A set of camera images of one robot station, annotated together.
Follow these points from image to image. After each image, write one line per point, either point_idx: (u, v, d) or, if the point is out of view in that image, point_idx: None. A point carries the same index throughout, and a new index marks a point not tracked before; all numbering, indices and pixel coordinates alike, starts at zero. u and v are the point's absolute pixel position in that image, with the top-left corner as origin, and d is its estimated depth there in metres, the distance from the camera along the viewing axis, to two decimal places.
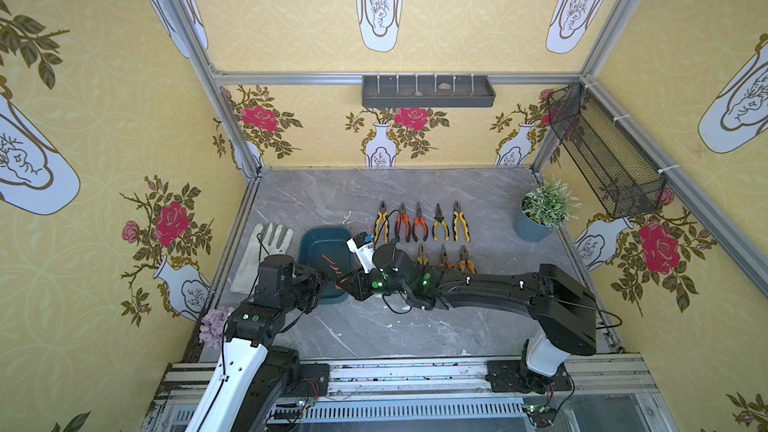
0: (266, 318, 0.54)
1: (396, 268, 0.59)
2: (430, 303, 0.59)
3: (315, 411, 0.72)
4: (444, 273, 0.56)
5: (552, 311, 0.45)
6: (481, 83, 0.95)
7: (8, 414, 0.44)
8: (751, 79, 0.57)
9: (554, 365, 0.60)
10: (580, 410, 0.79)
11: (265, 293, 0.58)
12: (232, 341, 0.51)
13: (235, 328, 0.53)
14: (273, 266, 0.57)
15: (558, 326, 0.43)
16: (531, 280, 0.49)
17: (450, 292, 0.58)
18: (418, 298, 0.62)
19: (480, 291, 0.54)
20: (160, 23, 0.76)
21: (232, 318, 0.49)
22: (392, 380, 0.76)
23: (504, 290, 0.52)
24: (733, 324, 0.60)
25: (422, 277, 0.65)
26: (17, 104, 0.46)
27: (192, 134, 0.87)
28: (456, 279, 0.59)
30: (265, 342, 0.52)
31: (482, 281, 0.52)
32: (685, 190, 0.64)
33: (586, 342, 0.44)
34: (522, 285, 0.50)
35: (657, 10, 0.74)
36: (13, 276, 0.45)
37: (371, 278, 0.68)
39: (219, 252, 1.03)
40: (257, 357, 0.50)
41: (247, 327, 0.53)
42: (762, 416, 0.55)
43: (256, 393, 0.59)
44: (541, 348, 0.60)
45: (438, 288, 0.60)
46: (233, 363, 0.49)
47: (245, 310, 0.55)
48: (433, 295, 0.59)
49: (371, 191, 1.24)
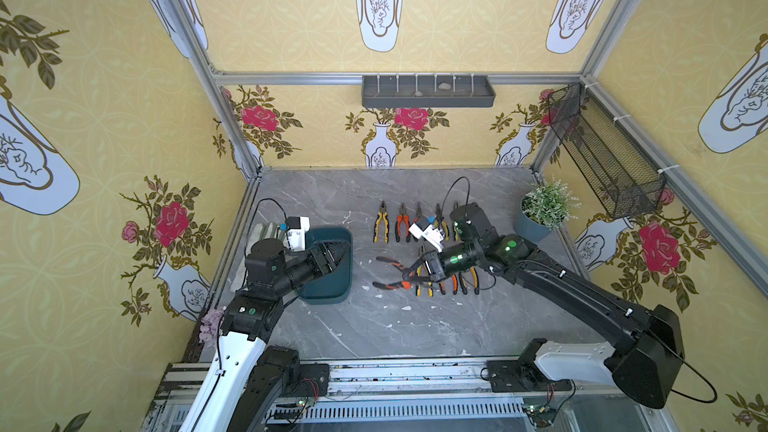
0: (262, 312, 0.52)
1: (469, 223, 0.57)
2: (502, 266, 0.55)
3: (315, 411, 0.72)
4: (531, 252, 0.55)
5: (652, 352, 0.40)
6: (482, 83, 0.95)
7: (9, 413, 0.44)
8: (751, 79, 0.57)
9: (562, 372, 0.61)
10: (580, 410, 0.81)
11: (256, 285, 0.55)
12: (228, 334, 0.50)
13: (231, 321, 0.51)
14: (262, 256, 0.53)
15: (647, 365, 0.41)
16: (642, 314, 0.44)
17: (534, 273, 0.52)
18: (489, 259, 0.60)
19: (578, 291, 0.49)
20: (160, 23, 0.76)
21: (227, 313, 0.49)
22: (392, 380, 0.76)
23: (605, 307, 0.46)
24: (734, 324, 0.59)
25: (506, 244, 0.59)
26: (17, 104, 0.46)
27: (192, 134, 0.87)
28: (543, 263, 0.53)
30: (262, 336, 0.50)
31: (578, 283, 0.50)
32: (685, 190, 0.64)
33: (658, 395, 0.42)
34: (630, 313, 0.45)
35: (656, 10, 0.74)
36: (13, 276, 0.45)
37: (447, 254, 0.64)
39: (219, 252, 1.03)
40: (253, 350, 0.49)
41: (243, 321, 0.51)
42: (763, 416, 0.54)
43: (257, 389, 0.59)
44: (575, 354, 0.59)
45: (522, 261, 0.54)
46: (230, 357, 0.48)
47: (241, 304, 0.53)
48: (510, 263, 0.54)
49: (371, 191, 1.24)
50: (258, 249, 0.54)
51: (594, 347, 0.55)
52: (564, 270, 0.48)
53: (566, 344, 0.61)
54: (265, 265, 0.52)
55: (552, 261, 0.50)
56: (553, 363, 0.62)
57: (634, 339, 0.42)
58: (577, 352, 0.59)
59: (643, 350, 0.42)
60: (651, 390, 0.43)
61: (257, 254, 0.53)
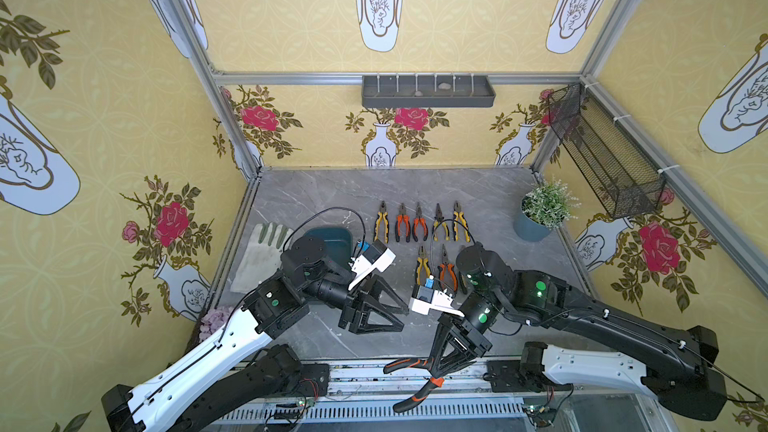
0: (282, 309, 0.49)
1: (487, 275, 0.48)
2: (538, 316, 0.48)
3: (315, 411, 0.72)
4: (564, 293, 0.49)
5: (717, 385, 0.40)
6: (482, 83, 0.95)
7: (8, 413, 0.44)
8: (751, 79, 0.57)
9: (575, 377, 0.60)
10: (580, 411, 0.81)
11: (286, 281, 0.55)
12: (245, 312, 0.49)
13: (255, 301, 0.50)
14: (297, 261, 0.47)
15: (718, 399, 0.40)
16: (693, 344, 0.43)
17: (573, 319, 0.46)
18: (520, 310, 0.49)
19: (628, 331, 0.45)
20: (160, 23, 0.76)
21: (257, 291, 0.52)
22: (392, 380, 0.76)
23: (661, 342, 0.44)
24: (733, 324, 0.60)
25: (536, 288, 0.50)
26: (17, 104, 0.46)
27: (192, 134, 0.87)
28: (584, 308, 0.47)
30: (270, 331, 0.47)
31: (622, 322, 0.46)
32: (684, 190, 0.64)
33: (711, 414, 0.43)
34: (684, 347, 0.43)
35: (656, 10, 0.74)
36: (14, 276, 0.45)
37: (474, 316, 0.52)
39: (219, 252, 1.03)
40: (252, 342, 0.46)
41: (263, 308, 0.49)
42: (762, 416, 0.55)
43: (250, 376, 0.59)
44: (595, 363, 0.58)
45: (563, 309, 0.47)
46: (231, 335, 0.47)
47: (270, 289, 0.51)
48: (549, 313, 0.47)
49: (371, 191, 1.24)
50: (299, 249, 0.48)
51: (617, 361, 0.55)
52: (607, 310, 0.47)
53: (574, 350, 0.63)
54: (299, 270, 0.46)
55: (590, 302, 0.48)
56: (567, 373, 0.61)
57: (699, 373, 0.41)
58: (598, 366, 0.57)
59: (716, 387, 0.40)
60: (703, 412, 0.44)
61: (299, 257, 0.47)
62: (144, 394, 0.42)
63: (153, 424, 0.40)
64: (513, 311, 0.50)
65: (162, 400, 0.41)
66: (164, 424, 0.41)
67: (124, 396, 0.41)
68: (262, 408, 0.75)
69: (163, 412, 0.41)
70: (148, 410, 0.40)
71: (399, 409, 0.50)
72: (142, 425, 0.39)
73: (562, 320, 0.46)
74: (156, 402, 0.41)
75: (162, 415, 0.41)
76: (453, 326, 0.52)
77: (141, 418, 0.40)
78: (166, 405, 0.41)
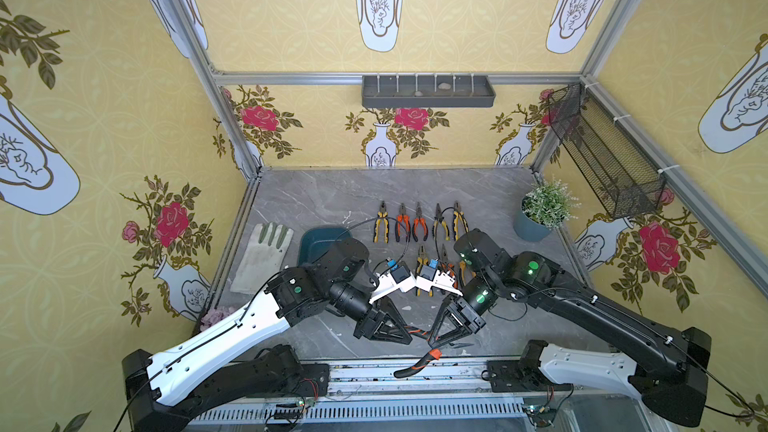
0: (304, 297, 0.49)
1: (476, 252, 0.54)
2: (525, 291, 0.49)
3: (316, 411, 0.72)
4: (556, 277, 0.50)
5: (698, 383, 0.39)
6: (482, 83, 0.95)
7: (8, 413, 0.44)
8: (751, 79, 0.57)
9: (567, 377, 0.61)
10: (580, 411, 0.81)
11: (323, 271, 0.53)
12: (267, 295, 0.49)
13: (278, 285, 0.50)
14: (344, 254, 0.50)
15: (698, 398, 0.39)
16: (681, 341, 0.43)
17: (561, 300, 0.47)
18: (508, 286, 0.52)
19: (615, 320, 0.45)
20: (160, 23, 0.76)
21: (282, 276, 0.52)
22: (392, 380, 0.76)
23: (647, 335, 0.43)
24: (734, 324, 0.59)
25: (527, 266, 0.52)
26: (18, 104, 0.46)
27: (192, 134, 0.87)
28: (573, 290, 0.48)
30: (290, 318, 0.47)
31: (612, 311, 0.46)
32: (685, 189, 0.64)
33: (693, 419, 0.43)
34: (670, 342, 0.43)
35: (655, 10, 0.74)
36: (14, 276, 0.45)
37: (472, 298, 0.56)
39: (219, 252, 1.03)
40: (272, 327, 0.46)
41: (285, 294, 0.49)
42: (763, 416, 0.54)
43: (257, 369, 0.59)
44: (589, 363, 0.58)
45: (551, 288, 0.49)
46: (251, 315, 0.47)
47: (295, 276, 0.51)
48: (536, 289, 0.49)
49: (371, 191, 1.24)
50: (350, 245, 0.53)
51: (609, 360, 0.55)
52: (597, 297, 0.48)
53: (572, 350, 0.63)
54: (342, 262, 0.50)
55: (580, 287, 0.49)
56: (561, 370, 0.62)
57: (681, 369, 0.41)
58: (589, 364, 0.57)
59: (695, 384, 0.39)
60: (685, 415, 0.43)
61: (347, 251, 0.51)
62: (162, 363, 0.42)
63: (168, 394, 0.40)
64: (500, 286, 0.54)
65: (180, 371, 0.41)
66: (177, 396, 0.41)
67: (143, 362, 0.42)
68: (262, 408, 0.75)
69: (179, 382, 0.41)
70: (165, 379, 0.41)
71: (399, 375, 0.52)
72: (158, 393, 0.40)
73: (548, 300, 0.48)
74: (173, 372, 0.41)
75: (177, 386, 0.41)
76: (451, 303, 0.56)
77: (158, 386, 0.40)
78: (183, 377, 0.41)
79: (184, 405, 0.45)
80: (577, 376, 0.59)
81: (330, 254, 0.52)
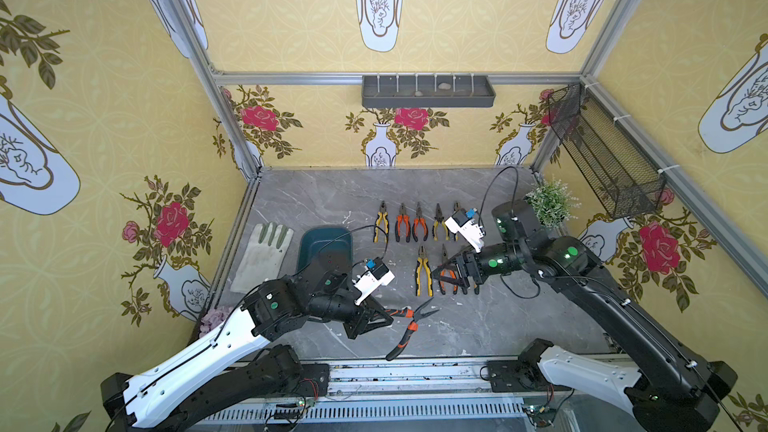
0: (281, 313, 0.47)
1: (514, 221, 0.52)
2: (554, 272, 0.47)
3: (315, 411, 0.72)
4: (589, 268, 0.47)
5: (706, 411, 0.37)
6: (482, 83, 0.95)
7: (8, 413, 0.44)
8: (751, 79, 0.57)
9: (566, 379, 0.61)
10: (580, 410, 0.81)
11: (304, 285, 0.52)
12: (244, 312, 0.48)
13: (255, 302, 0.49)
14: (325, 268, 0.49)
15: (699, 424, 0.38)
16: (704, 368, 0.40)
17: (589, 292, 0.45)
18: (538, 262, 0.52)
19: (641, 328, 0.43)
20: (160, 23, 0.76)
21: (259, 292, 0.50)
22: (392, 380, 0.76)
23: (668, 351, 0.41)
24: (733, 324, 0.60)
25: (566, 250, 0.49)
26: (18, 104, 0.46)
27: (192, 134, 0.87)
28: (604, 287, 0.45)
30: (267, 335, 0.46)
31: (641, 317, 0.43)
32: (684, 189, 0.64)
33: None
34: (692, 366, 0.40)
35: (656, 10, 0.74)
36: (14, 276, 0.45)
37: (487, 256, 0.57)
39: (218, 252, 1.02)
40: (247, 345, 0.45)
41: (262, 310, 0.48)
42: (762, 416, 0.55)
43: (250, 375, 0.59)
44: (586, 365, 0.58)
45: (583, 278, 0.46)
46: (227, 334, 0.46)
47: (272, 291, 0.50)
48: (568, 273, 0.46)
49: (371, 191, 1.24)
50: (332, 258, 0.52)
51: (611, 371, 0.54)
52: (628, 300, 0.45)
53: (576, 356, 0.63)
54: (323, 275, 0.49)
55: (613, 287, 0.46)
56: (558, 370, 0.62)
57: (693, 394, 0.39)
58: (591, 370, 0.57)
59: (701, 409, 0.38)
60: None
61: (328, 264, 0.50)
62: (138, 387, 0.42)
63: (144, 417, 0.40)
64: (530, 260, 0.52)
65: (155, 395, 0.41)
66: (156, 417, 0.41)
67: (119, 386, 0.42)
68: (262, 409, 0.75)
69: (154, 406, 0.41)
70: (140, 404, 0.41)
71: (390, 357, 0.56)
72: (133, 418, 0.40)
73: (577, 290, 0.46)
74: (149, 396, 0.41)
75: (152, 410, 0.41)
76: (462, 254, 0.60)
77: (133, 410, 0.40)
78: (158, 400, 0.41)
79: (168, 422, 0.46)
80: (576, 379, 0.59)
81: (311, 268, 0.51)
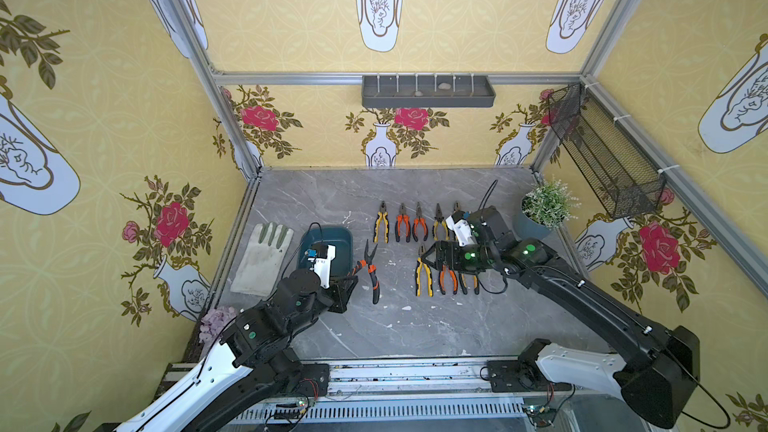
0: (261, 340, 0.50)
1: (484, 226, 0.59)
2: (518, 269, 0.54)
3: (315, 411, 0.72)
4: (549, 258, 0.54)
5: (666, 371, 0.39)
6: (481, 83, 0.95)
7: (8, 413, 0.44)
8: (751, 79, 0.57)
9: (565, 376, 0.61)
10: (580, 410, 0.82)
11: (277, 309, 0.54)
12: (223, 346, 0.50)
13: (233, 334, 0.51)
14: (292, 291, 0.51)
15: (664, 386, 0.40)
16: (661, 332, 0.43)
17: (549, 280, 0.51)
18: (504, 260, 0.59)
19: (598, 305, 0.47)
20: (160, 23, 0.76)
21: (236, 323, 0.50)
22: (392, 380, 0.76)
23: (625, 323, 0.45)
24: (733, 324, 0.60)
25: (524, 247, 0.57)
26: (18, 104, 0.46)
27: (192, 134, 0.87)
28: (561, 272, 0.52)
30: (249, 363, 0.49)
31: (597, 296, 0.48)
32: (685, 189, 0.64)
33: (670, 418, 0.42)
34: (648, 332, 0.43)
35: (656, 10, 0.74)
36: (13, 276, 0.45)
37: (466, 249, 0.67)
39: (219, 252, 1.03)
40: (232, 376, 0.48)
41: (242, 341, 0.50)
42: (762, 416, 0.55)
43: (242, 388, 0.60)
44: (593, 367, 0.55)
45: (541, 267, 0.53)
46: (209, 370, 0.48)
47: (249, 320, 0.52)
48: (527, 267, 0.53)
49: (371, 191, 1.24)
50: (299, 279, 0.53)
51: (602, 359, 0.55)
52: (583, 281, 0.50)
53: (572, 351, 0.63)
54: (292, 299, 0.50)
55: (570, 271, 0.52)
56: (555, 365, 0.62)
57: (651, 357, 0.41)
58: (585, 361, 0.57)
59: (660, 370, 0.40)
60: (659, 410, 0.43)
61: (296, 287, 0.52)
62: None
63: None
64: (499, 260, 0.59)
65: None
66: None
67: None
68: (262, 408, 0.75)
69: None
70: None
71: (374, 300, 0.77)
72: None
73: (539, 279, 0.52)
74: None
75: None
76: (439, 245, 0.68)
77: None
78: None
79: None
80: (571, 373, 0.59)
81: (279, 291, 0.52)
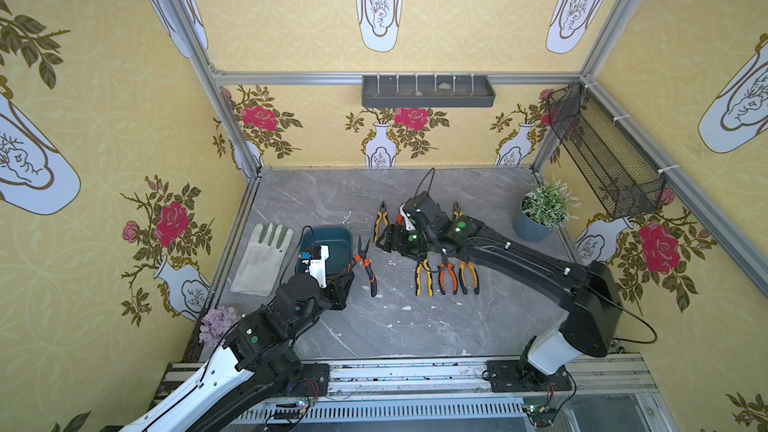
0: (264, 345, 0.51)
1: (418, 213, 0.60)
2: (454, 247, 0.56)
3: (315, 411, 0.72)
4: (480, 229, 0.58)
5: (592, 306, 0.43)
6: (482, 83, 0.95)
7: (8, 413, 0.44)
8: (751, 79, 0.57)
9: (554, 362, 0.61)
10: (579, 410, 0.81)
11: (276, 314, 0.56)
12: (225, 350, 0.51)
13: (236, 337, 0.52)
14: (291, 296, 0.52)
15: (588, 318, 0.43)
16: (579, 271, 0.48)
17: (484, 251, 0.54)
18: (442, 242, 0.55)
19: (524, 260, 0.51)
20: (160, 23, 0.76)
21: (239, 327, 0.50)
22: (392, 380, 0.76)
23: (546, 270, 0.49)
24: (733, 324, 0.60)
25: (456, 225, 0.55)
26: (18, 104, 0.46)
27: (192, 134, 0.87)
28: (491, 239, 0.56)
30: (251, 367, 0.50)
31: (524, 252, 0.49)
32: (685, 190, 0.64)
33: (602, 347, 0.45)
34: (567, 273, 0.48)
35: (656, 10, 0.74)
36: (14, 276, 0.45)
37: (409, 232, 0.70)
39: (219, 252, 1.03)
40: (233, 380, 0.49)
41: (244, 345, 0.51)
42: (762, 416, 0.55)
43: (241, 391, 0.60)
44: (551, 338, 0.60)
45: (471, 239, 0.57)
46: (212, 373, 0.49)
47: (250, 324, 0.53)
48: (461, 243, 0.56)
49: (371, 191, 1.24)
50: (298, 285, 0.54)
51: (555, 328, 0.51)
52: (509, 241, 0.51)
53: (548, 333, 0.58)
54: (291, 304, 0.51)
55: (498, 235, 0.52)
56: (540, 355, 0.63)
57: (573, 294, 0.45)
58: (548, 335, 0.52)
59: (583, 304, 0.43)
60: (595, 341, 0.45)
61: (294, 292, 0.52)
62: None
63: None
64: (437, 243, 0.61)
65: None
66: None
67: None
68: (262, 408, 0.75)
69: None
70: None
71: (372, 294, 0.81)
72: None
73: (474, 251, 0.55)
74: None
75: None
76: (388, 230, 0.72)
77: None
78: None
79: None
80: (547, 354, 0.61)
81: (278, 296, 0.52)
